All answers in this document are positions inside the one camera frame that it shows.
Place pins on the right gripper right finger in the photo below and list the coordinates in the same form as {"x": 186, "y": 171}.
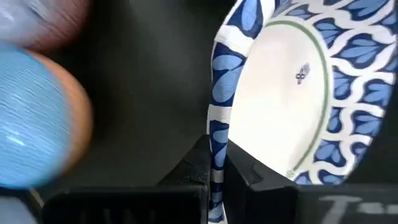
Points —
{"x": 280, "y": 205}

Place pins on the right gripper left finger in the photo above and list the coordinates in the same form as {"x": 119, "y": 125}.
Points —
{"x": 130, "y": 205}

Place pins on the blue white leaf-pattern plate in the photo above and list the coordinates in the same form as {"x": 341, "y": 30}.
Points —
{"x": 280, "y": 109}

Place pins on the orange white quatrefoil-pattern bowl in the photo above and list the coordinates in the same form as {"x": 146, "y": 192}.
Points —
{"x": 81, "y": 118}

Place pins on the blue diamond-pattern bowl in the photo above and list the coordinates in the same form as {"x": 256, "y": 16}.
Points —
{"x": 31, "y": 118}

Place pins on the red white zigzag-pattern bowl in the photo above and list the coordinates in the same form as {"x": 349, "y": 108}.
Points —
{"x": 71, "y": 21}

